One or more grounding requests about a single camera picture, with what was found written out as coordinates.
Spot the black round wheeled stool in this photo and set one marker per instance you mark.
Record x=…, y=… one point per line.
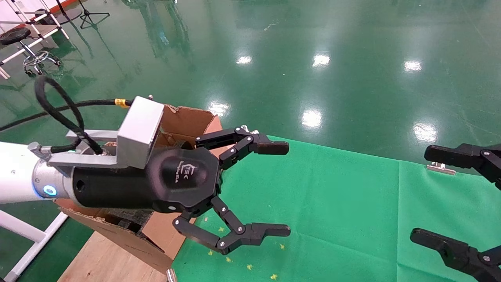
x=15, y=35

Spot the white metal frame rack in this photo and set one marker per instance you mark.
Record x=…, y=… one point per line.
x=31, y=39

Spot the black round-base stand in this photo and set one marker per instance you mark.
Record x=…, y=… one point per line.
x=64, y=15

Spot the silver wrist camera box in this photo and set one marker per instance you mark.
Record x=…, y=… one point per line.
x=139, y=126

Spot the white table leg frame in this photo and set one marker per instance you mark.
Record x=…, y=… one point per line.
x=27, y=235

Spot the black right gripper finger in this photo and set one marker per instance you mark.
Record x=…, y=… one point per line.
x=469, y=156
x=462, y=256

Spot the large open cardboard carton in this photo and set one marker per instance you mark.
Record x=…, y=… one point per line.
x=188, y=121

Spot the black tripod stand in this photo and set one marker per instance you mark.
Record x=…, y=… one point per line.
x=92, y=17

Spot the green table cloth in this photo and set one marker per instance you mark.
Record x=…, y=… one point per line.
x=332, y=215

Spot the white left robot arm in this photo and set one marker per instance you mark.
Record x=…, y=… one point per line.
x=15, y=172

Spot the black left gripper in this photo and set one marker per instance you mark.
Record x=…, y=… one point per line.
x=180, y=176

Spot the black foam insert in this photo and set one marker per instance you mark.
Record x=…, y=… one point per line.
x=187, y=145
x=129, y=219

